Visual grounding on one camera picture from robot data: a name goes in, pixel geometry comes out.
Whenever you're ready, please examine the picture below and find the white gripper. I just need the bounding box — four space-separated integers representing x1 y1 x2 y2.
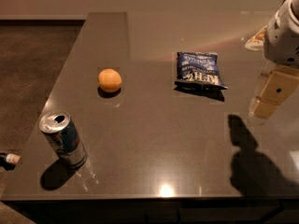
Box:
245 0 299 119

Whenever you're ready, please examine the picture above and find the silver blue redbull can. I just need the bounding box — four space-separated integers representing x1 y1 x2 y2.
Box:
39 110 87 169

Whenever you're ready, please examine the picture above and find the blue chip bag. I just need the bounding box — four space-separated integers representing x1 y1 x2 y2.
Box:
176 51 227 90

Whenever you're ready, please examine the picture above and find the orange fruit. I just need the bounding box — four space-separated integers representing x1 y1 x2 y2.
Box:
98 68 122 92

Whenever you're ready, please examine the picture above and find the dark bottle with label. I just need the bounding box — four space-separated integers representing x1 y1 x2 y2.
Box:
0 153 21 171

